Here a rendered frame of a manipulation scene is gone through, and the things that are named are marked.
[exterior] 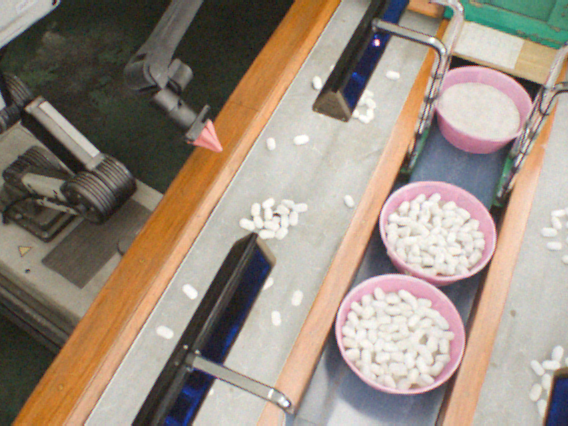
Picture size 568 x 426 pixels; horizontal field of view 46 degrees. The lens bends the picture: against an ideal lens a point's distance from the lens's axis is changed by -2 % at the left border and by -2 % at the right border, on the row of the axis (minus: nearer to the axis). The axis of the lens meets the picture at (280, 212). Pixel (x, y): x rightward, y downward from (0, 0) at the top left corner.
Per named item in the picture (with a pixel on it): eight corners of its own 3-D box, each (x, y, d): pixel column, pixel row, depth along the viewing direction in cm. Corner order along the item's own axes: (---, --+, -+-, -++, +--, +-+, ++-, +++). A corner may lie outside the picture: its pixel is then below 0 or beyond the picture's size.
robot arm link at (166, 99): (139, 102, 152) (152, 92, 148) (153, 82, 156) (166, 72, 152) (162, 122, 155) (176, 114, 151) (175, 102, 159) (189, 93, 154)
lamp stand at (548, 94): (487, 213, 169) (551, 84, 132) (504, 157, 180) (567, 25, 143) (561, 240, 165) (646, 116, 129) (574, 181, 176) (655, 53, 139)
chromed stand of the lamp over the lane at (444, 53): (338, 159, 177) (361, 23, 140) (363, 108, 188) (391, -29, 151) (407, 184, 173) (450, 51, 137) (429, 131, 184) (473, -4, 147)
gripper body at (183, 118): (212, 108, 157) (189, 86, 154) (192, 140, 152) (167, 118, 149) (197, 116, 162) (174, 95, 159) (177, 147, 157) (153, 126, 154)
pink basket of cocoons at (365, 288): (312, 378, 143) (316, 360, 135) (356, 278, 157) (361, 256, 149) (433, 428, 137) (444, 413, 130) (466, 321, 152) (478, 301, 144)
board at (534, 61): (437, 50, 189) (438, 47, 188) (451, 19, 198) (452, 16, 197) (552, 88, 183) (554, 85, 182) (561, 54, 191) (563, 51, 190)
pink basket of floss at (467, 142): (453, 173, 176) (462, 149, 168) (409, 101, 190) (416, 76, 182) (539, 150, 182) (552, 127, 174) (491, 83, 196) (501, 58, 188)
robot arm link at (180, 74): (120, 77, 149) (147, 69, 144) (144, 45, 156) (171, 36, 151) (152, 117, 156) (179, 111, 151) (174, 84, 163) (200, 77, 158)
